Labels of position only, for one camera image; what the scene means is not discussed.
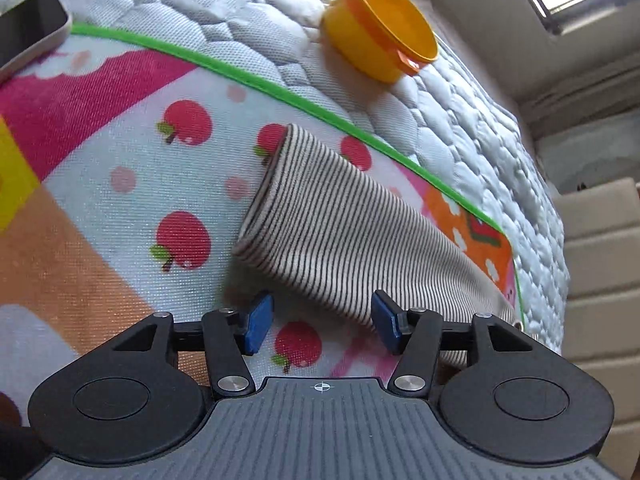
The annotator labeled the colourful printed play mat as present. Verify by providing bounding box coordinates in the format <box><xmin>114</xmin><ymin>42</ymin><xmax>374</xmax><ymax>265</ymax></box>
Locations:
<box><xmin>0</xmin><ymin>23</ymin><xmax>526</xmax><ymax>413</ymax></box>

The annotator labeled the orange plastic container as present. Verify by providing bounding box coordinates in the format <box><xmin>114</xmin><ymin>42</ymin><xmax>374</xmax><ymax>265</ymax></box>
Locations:
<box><xmin>320</xmin><ymin>0</ymin><xmax>440</xmax><ymax>84</ymax></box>

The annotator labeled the beige padded headboard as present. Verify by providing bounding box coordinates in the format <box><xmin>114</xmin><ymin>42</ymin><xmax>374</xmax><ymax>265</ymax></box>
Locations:
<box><xmin>549</xmin><ymin>177</ymin><xmax>640</xmax><ymax>480</ymax></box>

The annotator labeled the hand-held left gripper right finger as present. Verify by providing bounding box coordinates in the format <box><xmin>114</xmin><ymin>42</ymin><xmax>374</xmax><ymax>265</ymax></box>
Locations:
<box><xmin>371</xmin><ymin>289</ymin><xmax>537</xmax><ymax>397</ymax></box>

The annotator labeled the white quilted mattress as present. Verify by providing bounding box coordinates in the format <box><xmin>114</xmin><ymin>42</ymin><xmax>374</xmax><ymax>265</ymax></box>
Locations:
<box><xmin>0</xmin><ymin>0</ymin><xmax>572</xmax><ymax>357</ymax></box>

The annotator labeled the striped beige garment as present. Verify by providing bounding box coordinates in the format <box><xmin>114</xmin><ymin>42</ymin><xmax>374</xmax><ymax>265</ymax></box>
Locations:
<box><xmin>231</xmin><ymin>123</ymin><xmax>524</xmax><ymax>369</ymax></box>

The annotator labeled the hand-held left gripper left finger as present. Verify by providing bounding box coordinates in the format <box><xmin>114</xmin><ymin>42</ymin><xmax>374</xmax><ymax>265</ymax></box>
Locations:
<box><xmin>113</xmin><ymin>293</ymin><xmax>275</xmax><ymax>397</ymax></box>

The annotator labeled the smartphone with beige case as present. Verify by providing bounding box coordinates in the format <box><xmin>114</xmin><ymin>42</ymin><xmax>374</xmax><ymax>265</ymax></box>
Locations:
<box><xmin>0</xmin><ymin>0</ymin><xmax>73</xmax><ymax>84</ymax></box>

